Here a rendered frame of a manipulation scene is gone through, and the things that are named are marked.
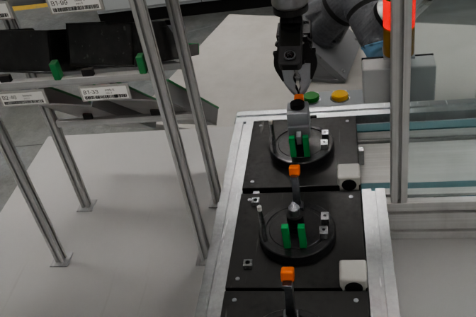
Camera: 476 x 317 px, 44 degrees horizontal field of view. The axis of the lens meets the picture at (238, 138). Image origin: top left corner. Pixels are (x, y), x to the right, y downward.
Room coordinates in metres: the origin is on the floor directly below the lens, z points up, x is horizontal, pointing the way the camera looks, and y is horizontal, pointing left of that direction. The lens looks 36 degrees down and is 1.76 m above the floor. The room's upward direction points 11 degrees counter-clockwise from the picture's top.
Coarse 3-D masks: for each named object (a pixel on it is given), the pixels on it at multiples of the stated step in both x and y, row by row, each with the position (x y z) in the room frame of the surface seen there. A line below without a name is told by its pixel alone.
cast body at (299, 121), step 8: (288, 104) 1.02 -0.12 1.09; (296, 104) 1.00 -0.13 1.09; (304, 104) 1.00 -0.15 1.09; (288, 112) 0.99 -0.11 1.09; (296, 112) 0.98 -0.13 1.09; (304, 112) 0.98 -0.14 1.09; (288, 120) 0.98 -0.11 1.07; (296, 120) 0.98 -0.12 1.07; (304, 120) 0.97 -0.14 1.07; (288, 128) 0.98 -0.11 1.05; (296, 128) 0.97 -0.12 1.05; (304, 128) 0.97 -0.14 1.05; (296, 136) 0.96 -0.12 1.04
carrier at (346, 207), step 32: (288, 192) 0.87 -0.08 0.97; (320, 192) 0.86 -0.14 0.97; (352, 192) 0.84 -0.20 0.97; (256, 224) 0.80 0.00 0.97; (288, 224) 0.75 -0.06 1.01; (320, 224) 0.75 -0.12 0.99; (352, 224) 0.76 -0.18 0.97; (256, 256) 0.72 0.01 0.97; (288, 256) 0.69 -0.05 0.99; (320, 256) 0.69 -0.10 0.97; (352, 256) 0.68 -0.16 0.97; (256, 288) 0.65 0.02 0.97; (320, 288) 0.63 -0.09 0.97; (352, 288) 0.62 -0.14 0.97
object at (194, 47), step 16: (80, 32) 0.94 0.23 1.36; (96, 32) 0.93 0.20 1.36; (112, 32) 0.92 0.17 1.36; (128, 32) 0.91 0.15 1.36; (160, 32) 0.99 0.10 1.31; (80, 48) 0.93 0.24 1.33; (96, 48) 0.92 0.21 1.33; (112, 48) 0.91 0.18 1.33; (128, 48) 0.90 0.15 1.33; (160, 48) 0.97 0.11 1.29; (192, 48) 1.09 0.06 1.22; (80, 64) 0.93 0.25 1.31; (96, 64) 0.91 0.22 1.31; (112, 64) 0.90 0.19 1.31; (128, 64) 0.89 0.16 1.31
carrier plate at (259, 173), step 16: (256, 128) 1.12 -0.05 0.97; (336, 128) 1.06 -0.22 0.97; (352, 128) 1.05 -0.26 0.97; (256, 144) 1.05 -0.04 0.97; (336, 144) 1.00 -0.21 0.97; (352, 144) 0.99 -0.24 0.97; (256, 160) 1.00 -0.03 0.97; (272, 160) 0.99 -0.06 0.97; (336, 160) 0.95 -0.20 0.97; (352, 160) 0.94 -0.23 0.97; (256, 176) 0.94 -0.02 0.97; (272, 176) 0.93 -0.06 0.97; (288, 176) 0.92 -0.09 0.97; (304, 176) 0.92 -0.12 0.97; (320, 176) 0.91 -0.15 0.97; (336, 176) 0.90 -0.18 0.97; (272, 192) 0.90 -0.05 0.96
